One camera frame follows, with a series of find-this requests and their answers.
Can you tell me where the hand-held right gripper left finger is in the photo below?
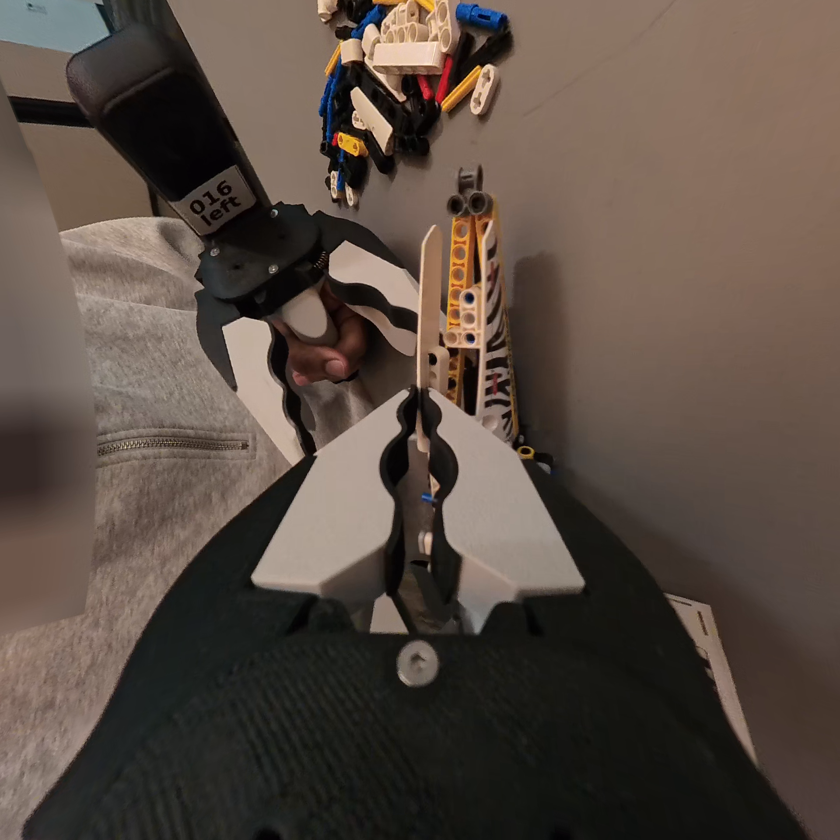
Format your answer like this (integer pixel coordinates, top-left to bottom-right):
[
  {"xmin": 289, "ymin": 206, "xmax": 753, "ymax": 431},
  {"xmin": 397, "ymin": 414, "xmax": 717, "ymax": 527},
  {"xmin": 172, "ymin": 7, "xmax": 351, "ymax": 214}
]
[{"xmin": 251, "ymin": 387, "xmax": 421, "ymax": 608}]

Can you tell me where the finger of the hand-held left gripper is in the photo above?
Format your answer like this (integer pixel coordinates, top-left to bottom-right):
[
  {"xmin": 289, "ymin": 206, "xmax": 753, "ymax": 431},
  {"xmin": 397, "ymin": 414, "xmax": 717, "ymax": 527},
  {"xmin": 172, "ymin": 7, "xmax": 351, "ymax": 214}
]
[
  {"xmin": 314, "ymin": 211, "xmax": 422, "ymax": 357},
  {"xmin": 196, "ymin": 295, "xmax": 317, "ymax": 460}
]

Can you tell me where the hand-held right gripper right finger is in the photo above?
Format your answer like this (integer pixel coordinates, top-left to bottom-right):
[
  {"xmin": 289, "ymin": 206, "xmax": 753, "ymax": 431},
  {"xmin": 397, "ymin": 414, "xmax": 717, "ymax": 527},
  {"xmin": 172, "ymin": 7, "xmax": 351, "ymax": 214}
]
[{"xmin": 420, "ymin": 388, "xmax": 585, "ymax": 608}]

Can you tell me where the lego plane model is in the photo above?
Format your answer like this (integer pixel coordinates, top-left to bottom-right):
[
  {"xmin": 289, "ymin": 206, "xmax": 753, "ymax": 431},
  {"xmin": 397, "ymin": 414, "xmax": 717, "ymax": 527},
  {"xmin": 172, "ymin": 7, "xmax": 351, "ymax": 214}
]
[{"xmin": 443, "ymin": 165, "xmax": 557, "ymax": 475}]

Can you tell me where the zebra sticker sheet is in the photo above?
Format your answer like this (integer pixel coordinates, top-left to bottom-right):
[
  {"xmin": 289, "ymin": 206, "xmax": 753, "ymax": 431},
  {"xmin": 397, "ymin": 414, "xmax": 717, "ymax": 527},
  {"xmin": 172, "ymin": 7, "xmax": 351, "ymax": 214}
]
[{"xmin": 663, "ymin": 592, "xmax": 759, "ymax": 765}]

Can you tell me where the large pile of lego pieces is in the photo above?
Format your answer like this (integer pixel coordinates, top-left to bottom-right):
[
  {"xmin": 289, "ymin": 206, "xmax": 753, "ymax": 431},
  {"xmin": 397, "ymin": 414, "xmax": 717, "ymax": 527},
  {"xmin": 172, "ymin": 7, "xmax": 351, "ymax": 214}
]
[{"xmin": 318, "ymin": 0, "xmax": 514, "ymax": 207}]

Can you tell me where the person's left hand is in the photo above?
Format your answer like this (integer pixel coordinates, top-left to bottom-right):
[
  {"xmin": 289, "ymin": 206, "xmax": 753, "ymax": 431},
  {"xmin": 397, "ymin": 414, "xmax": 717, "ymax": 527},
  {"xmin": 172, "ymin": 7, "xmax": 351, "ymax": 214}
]
[{"xmin": 285, "ymin": 289, "xmax": 368, "ymax": 388}]

